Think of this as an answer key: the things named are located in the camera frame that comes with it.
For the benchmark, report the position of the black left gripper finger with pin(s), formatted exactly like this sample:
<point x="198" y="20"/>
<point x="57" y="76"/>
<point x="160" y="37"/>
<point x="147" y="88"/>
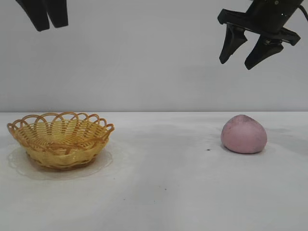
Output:
<point x="59" y="14"/>
<point x="36" y="16"/>

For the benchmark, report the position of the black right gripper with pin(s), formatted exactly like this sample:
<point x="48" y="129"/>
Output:
<point x="269" y="16"/>

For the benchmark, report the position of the yellow woven wicker basket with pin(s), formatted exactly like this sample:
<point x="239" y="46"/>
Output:
<point x="60" y="142"/>

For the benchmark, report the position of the clear glass plate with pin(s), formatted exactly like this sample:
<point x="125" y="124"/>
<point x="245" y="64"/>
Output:
<point x="19" y="166"/>

